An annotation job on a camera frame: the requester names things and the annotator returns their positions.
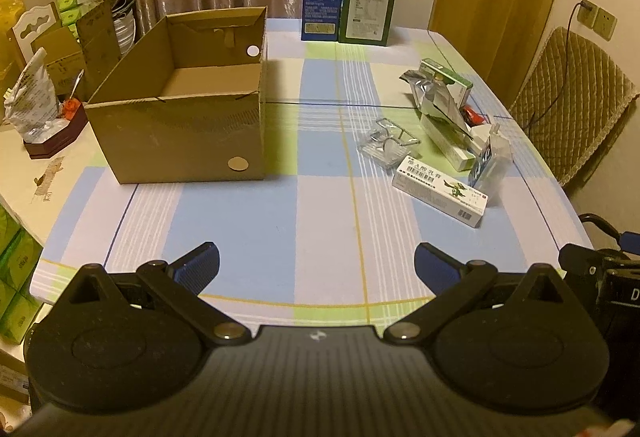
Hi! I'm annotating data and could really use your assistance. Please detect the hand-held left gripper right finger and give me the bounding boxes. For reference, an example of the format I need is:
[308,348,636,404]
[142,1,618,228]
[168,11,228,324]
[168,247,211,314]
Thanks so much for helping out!
[382,242,583,347]

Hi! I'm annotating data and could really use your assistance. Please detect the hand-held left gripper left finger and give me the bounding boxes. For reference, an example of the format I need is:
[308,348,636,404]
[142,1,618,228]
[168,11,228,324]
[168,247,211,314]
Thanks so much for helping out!
[52,241,251,347]

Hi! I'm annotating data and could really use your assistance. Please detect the white medicine box lizard print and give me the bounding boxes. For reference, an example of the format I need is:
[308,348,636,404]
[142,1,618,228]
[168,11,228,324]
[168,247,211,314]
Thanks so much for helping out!
[391,156,488,229]

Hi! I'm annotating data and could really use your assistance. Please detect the clear plastic box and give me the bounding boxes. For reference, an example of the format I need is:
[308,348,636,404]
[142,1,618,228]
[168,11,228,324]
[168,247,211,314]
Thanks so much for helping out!
[467,127,513,207]

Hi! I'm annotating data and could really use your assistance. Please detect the white medicine box grey-green swirl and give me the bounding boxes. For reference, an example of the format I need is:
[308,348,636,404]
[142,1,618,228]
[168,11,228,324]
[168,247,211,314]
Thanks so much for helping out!
[422,114,477,170]

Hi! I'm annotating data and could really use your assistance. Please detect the brown cardboard box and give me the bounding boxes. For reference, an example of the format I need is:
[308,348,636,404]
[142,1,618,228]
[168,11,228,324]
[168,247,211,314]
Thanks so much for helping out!
[84,6,268,185]

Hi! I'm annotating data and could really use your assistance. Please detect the silver foil blister pack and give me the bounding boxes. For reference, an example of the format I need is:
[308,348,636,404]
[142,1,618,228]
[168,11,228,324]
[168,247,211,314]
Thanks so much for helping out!
[400,70,473,140]

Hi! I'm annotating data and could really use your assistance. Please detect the green and white medicine box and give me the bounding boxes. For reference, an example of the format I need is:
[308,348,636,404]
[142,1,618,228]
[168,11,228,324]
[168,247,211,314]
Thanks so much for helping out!
[419,58,473,105]

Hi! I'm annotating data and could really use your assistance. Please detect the checked cloth desktop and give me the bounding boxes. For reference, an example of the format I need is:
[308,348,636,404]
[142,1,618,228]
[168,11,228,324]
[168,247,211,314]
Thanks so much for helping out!
[29,17,596,324]

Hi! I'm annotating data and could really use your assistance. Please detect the stack of green tissue boxes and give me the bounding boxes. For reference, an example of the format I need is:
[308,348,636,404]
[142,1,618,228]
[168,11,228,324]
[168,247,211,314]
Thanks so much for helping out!
[0,207,43,345]

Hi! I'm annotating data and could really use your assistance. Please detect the chair with quilted cover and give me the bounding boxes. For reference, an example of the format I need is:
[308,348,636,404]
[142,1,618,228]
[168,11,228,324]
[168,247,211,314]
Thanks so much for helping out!
[509,26,640,188]

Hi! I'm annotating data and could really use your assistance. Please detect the dark red tray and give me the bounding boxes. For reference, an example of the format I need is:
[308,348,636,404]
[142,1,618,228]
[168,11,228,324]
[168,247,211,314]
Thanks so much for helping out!
[24,104,90,160]

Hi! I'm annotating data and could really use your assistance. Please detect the cream side table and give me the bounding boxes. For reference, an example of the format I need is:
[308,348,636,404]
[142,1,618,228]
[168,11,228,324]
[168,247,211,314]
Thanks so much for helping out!
[0,117,108,238]

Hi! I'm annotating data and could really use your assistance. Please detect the metal spoon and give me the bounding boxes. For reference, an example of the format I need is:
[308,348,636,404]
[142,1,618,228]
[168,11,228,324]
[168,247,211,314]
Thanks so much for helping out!
[67,70,85,105]

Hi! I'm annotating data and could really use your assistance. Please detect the brown cardboard carton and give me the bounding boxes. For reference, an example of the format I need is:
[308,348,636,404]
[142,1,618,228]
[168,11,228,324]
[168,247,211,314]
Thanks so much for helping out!
[35,0,118,98]

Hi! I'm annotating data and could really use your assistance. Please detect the white printed plastic bag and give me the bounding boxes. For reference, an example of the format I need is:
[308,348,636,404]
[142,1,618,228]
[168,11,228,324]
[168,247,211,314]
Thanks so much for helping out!
[4,48,68,143]

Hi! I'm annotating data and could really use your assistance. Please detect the green milk carton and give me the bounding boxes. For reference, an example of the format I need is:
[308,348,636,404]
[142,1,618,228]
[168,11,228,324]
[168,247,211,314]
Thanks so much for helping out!
[338,0,400,48]

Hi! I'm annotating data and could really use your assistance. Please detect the pile of green tissue packs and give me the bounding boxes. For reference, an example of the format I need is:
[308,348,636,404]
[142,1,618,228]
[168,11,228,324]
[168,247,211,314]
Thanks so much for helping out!
[55,0,101,38]

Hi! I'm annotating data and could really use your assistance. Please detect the white carved chair back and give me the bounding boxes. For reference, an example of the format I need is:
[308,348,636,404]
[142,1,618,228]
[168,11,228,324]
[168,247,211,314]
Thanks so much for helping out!
[7,2,63,68]

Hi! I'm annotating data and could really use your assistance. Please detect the yellow plastic bag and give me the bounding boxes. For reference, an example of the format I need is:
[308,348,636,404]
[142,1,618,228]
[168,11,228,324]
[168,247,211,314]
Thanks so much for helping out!
[0,0,31,68]

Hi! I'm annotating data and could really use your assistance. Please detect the black power cable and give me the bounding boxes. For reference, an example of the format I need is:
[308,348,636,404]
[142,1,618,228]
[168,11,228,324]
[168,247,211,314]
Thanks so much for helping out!
[529,3,583,128]

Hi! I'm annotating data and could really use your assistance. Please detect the empty wall socket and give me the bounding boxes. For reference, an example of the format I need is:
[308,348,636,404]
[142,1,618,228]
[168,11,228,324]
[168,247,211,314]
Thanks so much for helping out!
[594,8,617,42]

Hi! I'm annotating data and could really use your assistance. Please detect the wall socket with plug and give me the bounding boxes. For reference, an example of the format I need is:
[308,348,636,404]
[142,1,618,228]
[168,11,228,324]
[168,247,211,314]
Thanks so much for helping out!
[576,0,598,29]

